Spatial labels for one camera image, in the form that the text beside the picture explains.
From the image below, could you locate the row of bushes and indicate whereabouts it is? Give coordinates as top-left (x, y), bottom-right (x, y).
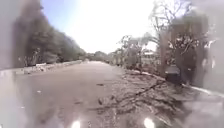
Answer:
top-left (87, 33), bottom-right (161, 73)

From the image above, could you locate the pale kerb strip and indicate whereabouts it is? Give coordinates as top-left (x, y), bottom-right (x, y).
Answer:
top-left (128, 68), bottom-right (224, 99)

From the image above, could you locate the bare tree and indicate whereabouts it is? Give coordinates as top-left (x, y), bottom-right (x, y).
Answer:
top-left (148, 0), bottom-right (201, 79)

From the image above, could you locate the row of dark trees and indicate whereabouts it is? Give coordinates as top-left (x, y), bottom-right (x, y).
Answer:
top-left (13, 0), bottom-right (88, 68)

